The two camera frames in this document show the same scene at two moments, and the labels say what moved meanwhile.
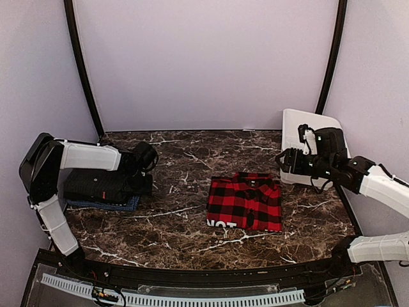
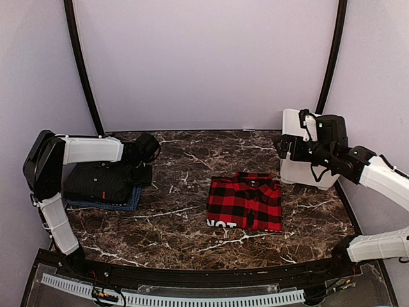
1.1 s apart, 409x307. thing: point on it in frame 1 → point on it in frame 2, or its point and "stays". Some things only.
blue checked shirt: x=132 y=206 stays
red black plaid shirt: x=248 y=200 stays
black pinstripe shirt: x=103 y=185 stays
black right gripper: x=296 y=168 → x=296 y=155
